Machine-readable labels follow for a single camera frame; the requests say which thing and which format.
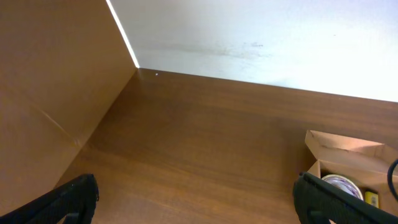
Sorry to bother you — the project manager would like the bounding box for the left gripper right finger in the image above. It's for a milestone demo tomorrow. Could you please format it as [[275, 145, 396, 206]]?
[[293, 172, 397, 224]]

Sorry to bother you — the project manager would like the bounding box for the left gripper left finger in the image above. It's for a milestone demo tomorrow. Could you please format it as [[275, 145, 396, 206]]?
[[1, 174, 99, 224]]

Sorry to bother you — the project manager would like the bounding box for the white masking tape roll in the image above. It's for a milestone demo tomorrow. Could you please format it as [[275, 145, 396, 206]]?
[[322, 174, 364, 200]]

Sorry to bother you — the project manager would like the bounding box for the yellow highlighter marker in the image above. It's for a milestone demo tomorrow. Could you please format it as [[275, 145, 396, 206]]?
[[364, 191, 379, 208]]

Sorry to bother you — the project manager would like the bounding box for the open brown cardboard box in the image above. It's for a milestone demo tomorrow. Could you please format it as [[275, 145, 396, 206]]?
[[305, 130, 397, 215]]

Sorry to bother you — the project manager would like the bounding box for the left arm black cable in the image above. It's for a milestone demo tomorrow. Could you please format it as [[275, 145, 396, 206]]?
[[387, 159, 398, 202]]

